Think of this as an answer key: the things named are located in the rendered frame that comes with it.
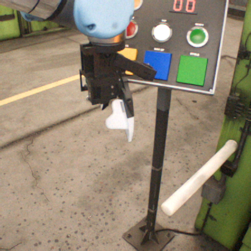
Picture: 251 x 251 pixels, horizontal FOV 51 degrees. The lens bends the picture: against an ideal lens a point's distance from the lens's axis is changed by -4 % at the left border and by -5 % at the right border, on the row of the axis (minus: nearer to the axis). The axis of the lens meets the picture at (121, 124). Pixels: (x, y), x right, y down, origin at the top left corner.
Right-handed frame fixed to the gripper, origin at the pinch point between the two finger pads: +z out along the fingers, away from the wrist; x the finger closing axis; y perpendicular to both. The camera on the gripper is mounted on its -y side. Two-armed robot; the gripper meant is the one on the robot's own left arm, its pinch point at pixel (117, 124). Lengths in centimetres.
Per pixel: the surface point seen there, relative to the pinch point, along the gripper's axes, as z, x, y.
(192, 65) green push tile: -8.7, -5.1, -24.7
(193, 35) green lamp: -16.0, -9.0, -27.2
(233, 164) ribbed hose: 38, -4, -54
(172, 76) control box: -5.3, -7.8, -20.5
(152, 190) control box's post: 55, -20, -26
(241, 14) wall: 83, -429, -542
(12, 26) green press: 69, -457, -11
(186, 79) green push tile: -5.4, -4.4, -22.7
